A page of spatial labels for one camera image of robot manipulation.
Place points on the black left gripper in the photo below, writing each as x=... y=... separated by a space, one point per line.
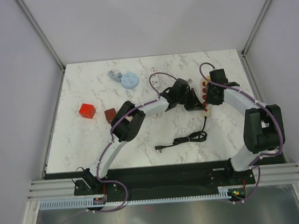
x=195 y=104

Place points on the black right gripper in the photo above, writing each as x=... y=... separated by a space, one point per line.
x=209 y=100

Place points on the beige red power strip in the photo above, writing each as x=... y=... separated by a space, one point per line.
x=203 y=96

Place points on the black plug with cable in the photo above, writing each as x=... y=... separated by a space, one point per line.
x=195 y=137

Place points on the white power strip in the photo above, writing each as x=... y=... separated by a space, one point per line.
x=155 y=81

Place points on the dark red carp adapter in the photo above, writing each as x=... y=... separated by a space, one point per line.
x=110 y=115

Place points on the red socket cube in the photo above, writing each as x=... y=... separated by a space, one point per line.
x=87 y=111

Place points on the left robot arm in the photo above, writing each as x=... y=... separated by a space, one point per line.
x=129 y=119

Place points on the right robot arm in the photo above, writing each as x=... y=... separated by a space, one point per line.
x=263 y=133

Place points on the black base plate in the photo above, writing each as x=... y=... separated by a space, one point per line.
x=113 y=173

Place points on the right aluminium frame post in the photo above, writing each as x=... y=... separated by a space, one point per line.
x=258 y=22

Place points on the aluminium frame post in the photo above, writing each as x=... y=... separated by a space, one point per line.
x=40 y=33
x=258 y=22

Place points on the left aluminium frame post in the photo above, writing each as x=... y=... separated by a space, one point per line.
x=40 y=33

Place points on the aluminium front rail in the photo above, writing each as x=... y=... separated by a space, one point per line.
x=274 y=174

